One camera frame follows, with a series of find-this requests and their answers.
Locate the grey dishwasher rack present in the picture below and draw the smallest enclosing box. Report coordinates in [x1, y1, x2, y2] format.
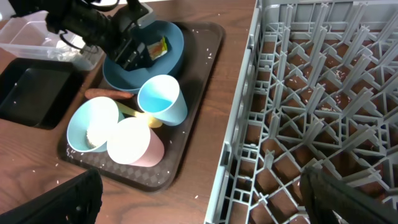
[205, 1, 397, 223]

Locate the dark blue plate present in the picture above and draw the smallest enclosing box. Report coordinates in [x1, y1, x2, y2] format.
[102, 21, 185, 93]

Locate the green yellow snack wrapper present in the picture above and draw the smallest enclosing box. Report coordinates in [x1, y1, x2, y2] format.
[147, 36, 169, 61]

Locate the pink cup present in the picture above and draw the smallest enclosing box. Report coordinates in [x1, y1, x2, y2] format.
[107, 117, 165, 167]

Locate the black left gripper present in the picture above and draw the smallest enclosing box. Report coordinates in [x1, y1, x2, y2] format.
[107, 2, 154, 71]

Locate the light blue cup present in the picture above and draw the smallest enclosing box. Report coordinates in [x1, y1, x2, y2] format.
[137, 75, 188, 126]

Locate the clear plastic bin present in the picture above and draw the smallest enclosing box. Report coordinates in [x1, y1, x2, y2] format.
[1, 11, 103, 71]

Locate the dark brown serving tray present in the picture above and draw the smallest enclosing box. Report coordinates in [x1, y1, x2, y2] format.
[57, 22, 224, 193]

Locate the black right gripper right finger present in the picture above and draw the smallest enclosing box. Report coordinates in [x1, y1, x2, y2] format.
[300, 167, 397, 224]

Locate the orange carrot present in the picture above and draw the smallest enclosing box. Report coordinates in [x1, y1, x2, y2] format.
[84, 88, 134, 100]

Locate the black rectangular bin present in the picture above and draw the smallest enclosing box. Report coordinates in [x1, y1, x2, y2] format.
[1, 58, 84, 129]

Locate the yellow spoon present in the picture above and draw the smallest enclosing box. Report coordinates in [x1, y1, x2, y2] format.
[116, 101, 163, 128]

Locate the light blue rice bowl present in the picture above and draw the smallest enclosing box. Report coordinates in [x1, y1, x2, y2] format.
[67, 96, 124, 153]

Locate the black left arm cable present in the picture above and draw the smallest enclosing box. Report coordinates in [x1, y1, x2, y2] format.
[58, 0, 121, 55]

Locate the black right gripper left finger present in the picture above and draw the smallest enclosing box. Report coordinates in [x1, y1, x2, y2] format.
[1, 169, 103, 224]

